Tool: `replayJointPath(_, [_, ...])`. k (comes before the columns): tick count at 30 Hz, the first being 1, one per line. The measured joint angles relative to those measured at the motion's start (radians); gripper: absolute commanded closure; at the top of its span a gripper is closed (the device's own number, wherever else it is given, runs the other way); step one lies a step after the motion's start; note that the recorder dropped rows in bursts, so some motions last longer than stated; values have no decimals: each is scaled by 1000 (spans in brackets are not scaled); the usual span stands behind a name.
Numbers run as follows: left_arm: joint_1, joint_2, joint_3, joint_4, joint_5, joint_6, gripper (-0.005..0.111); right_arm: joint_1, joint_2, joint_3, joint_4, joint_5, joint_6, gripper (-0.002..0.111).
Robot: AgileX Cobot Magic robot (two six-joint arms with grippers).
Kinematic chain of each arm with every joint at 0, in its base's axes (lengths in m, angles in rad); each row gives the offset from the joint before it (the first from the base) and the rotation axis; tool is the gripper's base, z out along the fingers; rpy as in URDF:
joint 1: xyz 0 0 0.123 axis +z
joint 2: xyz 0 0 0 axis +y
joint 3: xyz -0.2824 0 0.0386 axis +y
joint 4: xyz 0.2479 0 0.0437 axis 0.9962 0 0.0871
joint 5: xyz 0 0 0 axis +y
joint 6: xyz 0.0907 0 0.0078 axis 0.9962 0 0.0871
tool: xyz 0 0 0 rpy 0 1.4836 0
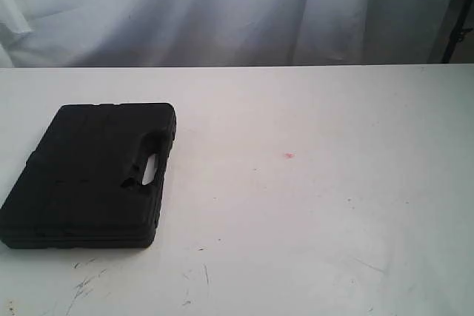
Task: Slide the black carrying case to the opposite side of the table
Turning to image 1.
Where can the black plastic tool case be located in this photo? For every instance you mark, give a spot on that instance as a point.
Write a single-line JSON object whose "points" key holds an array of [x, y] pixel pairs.
{"points": [[95, 179]]}

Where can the white backdrop curtain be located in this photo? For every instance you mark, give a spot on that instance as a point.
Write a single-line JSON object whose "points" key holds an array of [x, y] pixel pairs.
{"points": [[212, 33]]}

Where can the dark metal stand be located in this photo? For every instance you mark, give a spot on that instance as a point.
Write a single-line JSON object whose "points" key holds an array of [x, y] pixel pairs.
{"points": [[459, 32]]}

